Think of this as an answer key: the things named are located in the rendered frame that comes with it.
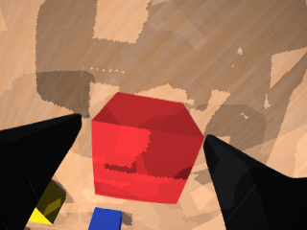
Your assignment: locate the blue block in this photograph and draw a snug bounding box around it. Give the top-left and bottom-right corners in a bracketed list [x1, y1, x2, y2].
[88, 207, 123, 230]

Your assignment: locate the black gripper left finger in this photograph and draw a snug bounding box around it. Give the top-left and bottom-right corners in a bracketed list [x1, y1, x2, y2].
[0, 114, 82, 230]

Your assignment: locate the red block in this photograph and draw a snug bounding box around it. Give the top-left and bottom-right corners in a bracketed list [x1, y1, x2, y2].
[92, 92, 204, 204]

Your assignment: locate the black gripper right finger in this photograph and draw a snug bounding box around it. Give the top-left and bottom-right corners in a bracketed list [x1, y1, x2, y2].
[203, 134, 307, 230]

